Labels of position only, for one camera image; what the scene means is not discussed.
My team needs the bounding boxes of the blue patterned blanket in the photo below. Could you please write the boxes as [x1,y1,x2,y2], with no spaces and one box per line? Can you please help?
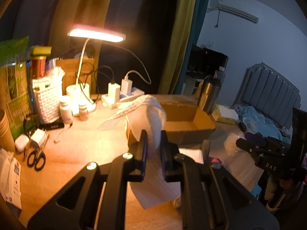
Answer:
[233,104,290,144]

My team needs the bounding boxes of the yellow tissue box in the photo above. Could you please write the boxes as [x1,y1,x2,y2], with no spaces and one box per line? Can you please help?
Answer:
[211,104,239,125]

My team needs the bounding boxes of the grey padded headboard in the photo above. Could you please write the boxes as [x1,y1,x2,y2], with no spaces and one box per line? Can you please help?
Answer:
[233,62,301,130]

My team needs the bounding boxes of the steel thermos cup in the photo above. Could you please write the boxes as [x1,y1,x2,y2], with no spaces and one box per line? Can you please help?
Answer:
[197,77,221,114]

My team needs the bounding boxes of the white paper leaflet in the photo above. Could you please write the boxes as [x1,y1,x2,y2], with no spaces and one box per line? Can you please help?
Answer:
[0,148,22,210]

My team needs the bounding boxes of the white earbuds case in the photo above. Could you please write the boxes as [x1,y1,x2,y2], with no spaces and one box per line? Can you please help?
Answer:
[15,134,30,153]

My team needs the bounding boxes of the black flashlight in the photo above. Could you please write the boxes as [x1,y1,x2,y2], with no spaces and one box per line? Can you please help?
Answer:
[39,122,64,131]

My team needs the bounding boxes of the black computer monitor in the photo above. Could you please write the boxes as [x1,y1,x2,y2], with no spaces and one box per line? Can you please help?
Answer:
[186,45,229,79]

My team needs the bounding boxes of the small brown pill bottle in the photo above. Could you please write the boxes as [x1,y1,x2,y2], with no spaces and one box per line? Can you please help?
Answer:
[78,104,88,121]

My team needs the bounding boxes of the stacked paper cups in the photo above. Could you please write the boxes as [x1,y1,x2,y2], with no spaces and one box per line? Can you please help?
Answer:
[0,109,15,153]

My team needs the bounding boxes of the white pill bottle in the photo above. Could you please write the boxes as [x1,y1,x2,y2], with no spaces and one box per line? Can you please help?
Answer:
[59,95,73,125]

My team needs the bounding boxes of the white desk lamp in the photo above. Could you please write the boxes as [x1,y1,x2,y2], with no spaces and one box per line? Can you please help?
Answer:
[66,24,126,116]

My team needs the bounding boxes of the white power strip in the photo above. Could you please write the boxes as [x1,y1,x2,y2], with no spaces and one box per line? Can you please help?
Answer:
[101,87,145,109]

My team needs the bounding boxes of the white woven basket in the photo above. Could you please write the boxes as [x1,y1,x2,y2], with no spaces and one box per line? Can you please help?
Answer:
[32,77,62,124]

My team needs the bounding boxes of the green printed package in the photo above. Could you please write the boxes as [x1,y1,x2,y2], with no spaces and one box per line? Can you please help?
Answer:
[1,36,34,139]

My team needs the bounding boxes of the white air conditioner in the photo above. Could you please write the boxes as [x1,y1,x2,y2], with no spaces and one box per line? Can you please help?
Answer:
[207,0,259,23]

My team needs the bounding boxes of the yellow teal curtain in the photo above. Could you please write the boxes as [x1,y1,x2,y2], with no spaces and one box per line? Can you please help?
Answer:
[48,0,208,94]

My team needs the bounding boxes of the yellow green sponge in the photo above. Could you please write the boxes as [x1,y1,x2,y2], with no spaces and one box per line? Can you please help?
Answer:
[30,46,52,57]

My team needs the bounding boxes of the black handled scissors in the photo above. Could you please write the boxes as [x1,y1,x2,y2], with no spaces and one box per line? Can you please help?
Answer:
[26,132,50,172]

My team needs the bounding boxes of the white charger with black cable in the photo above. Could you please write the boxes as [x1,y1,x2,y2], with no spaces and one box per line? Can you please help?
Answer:
[95,65,121,108]

